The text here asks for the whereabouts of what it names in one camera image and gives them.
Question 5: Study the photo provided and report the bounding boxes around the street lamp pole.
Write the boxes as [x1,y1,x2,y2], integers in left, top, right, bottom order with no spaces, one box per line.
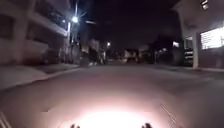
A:
[65,1,83,64]

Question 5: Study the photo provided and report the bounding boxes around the pavement beside lit building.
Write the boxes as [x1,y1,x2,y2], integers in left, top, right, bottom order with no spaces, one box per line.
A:
[156,64,224,74]

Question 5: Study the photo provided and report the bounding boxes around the pale building with balconies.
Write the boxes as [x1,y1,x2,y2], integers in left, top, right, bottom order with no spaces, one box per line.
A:
[0,0,73,66]

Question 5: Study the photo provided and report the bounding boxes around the grey asphalt road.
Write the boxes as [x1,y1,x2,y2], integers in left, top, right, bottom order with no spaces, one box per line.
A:
[0,63,224,128]

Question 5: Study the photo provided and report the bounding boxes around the building with lit windows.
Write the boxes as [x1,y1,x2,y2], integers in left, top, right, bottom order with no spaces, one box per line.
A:
[173,0,224,70]

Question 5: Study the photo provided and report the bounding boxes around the dark parked vehicle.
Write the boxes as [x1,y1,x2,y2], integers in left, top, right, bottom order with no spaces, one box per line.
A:
[39,48,63,66]

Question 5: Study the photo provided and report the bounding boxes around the distant row of buildings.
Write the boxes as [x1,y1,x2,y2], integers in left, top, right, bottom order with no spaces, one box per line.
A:
[81,38,183,65]

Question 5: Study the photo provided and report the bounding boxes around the pale concrete pavement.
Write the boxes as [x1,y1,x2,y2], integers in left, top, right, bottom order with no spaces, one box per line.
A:
[0,63,83,91]

